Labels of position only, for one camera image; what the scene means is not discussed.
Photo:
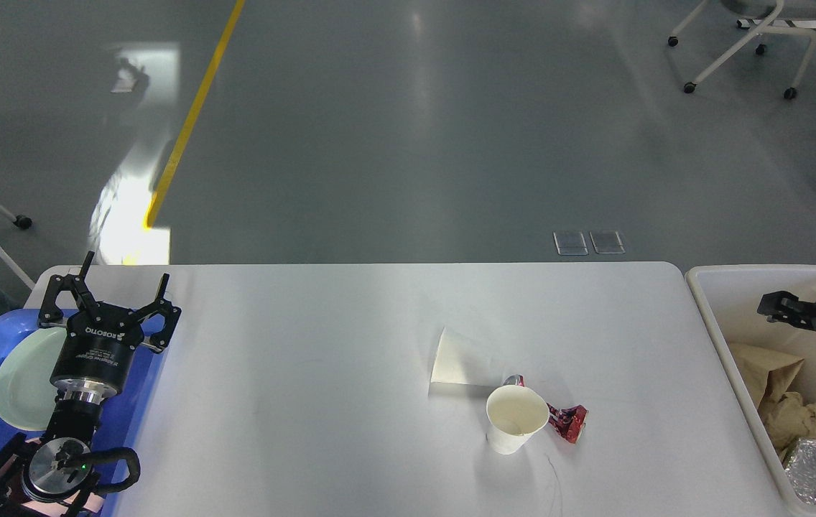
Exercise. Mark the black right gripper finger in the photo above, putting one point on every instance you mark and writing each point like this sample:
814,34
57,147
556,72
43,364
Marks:
785,307

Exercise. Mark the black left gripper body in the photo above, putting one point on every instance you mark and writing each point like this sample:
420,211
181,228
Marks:
98,351

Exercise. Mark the light green plate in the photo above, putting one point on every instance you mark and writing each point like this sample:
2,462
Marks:
27,397

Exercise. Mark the aluminium foil sheet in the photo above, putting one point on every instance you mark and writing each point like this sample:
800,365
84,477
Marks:
800,469

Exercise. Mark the white paper cup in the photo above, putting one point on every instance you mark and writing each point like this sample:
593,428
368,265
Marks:
515,414
463,367

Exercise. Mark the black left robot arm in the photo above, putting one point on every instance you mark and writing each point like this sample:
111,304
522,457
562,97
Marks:
57,473

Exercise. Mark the beige plastic bin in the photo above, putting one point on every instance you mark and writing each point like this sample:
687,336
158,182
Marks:
727,297

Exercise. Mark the brown paper in bin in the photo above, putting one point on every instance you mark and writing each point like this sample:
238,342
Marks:
766,374

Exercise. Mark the floor socket cover right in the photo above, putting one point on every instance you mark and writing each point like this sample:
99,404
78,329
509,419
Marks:
607,242

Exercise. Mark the floor socket cover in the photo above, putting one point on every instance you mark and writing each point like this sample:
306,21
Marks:
570,243
607,242

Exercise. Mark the floor socket cover left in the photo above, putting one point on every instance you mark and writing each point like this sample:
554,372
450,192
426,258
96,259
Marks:
570,243

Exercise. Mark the red snack wrapper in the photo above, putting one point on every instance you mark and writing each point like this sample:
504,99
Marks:
568,423

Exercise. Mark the white office chair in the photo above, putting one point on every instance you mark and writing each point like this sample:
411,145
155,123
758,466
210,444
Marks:
767,17

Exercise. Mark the flattened white paper cup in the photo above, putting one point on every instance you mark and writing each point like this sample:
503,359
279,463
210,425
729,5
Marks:
463,367

